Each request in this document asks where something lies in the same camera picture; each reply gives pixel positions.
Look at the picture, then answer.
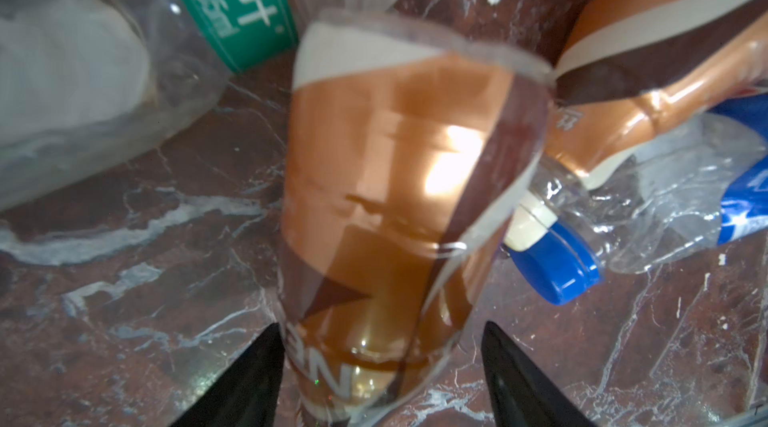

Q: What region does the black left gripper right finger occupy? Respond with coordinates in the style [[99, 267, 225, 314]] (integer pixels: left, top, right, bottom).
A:
[[481, 321, 594, 427]]

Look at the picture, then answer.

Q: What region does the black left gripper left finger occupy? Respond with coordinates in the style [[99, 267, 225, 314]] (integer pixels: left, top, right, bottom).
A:
[[171, 323, 285, 427]]

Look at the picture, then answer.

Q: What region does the nescafe brown bottle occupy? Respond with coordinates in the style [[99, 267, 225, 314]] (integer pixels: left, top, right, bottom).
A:
[[503, 0, 768, 251], [278, 9, 554, 426]]

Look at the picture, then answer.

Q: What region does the clear bottle bird label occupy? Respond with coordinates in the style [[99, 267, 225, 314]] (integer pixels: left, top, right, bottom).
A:
[[1, 0, 397, 209]]

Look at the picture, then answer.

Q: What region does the crushed clear bottle blue label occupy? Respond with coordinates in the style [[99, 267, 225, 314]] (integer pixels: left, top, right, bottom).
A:
[[503, 95, 767, 305]]

